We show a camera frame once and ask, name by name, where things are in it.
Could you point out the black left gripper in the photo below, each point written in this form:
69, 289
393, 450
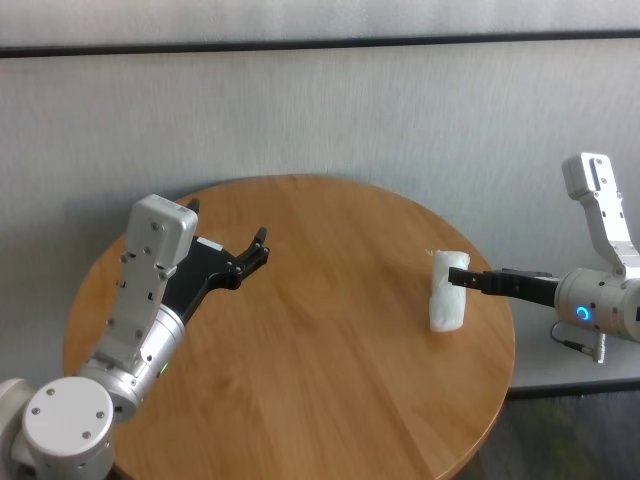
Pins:
205, 270

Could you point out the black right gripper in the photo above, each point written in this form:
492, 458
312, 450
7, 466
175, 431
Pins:
530, 287

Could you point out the white plastic sandbag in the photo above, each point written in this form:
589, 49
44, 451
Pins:
445, 310

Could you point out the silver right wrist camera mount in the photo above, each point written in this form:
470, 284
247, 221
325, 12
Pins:
595, 200

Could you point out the black wall trim strip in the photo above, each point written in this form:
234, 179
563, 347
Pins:
300, 43

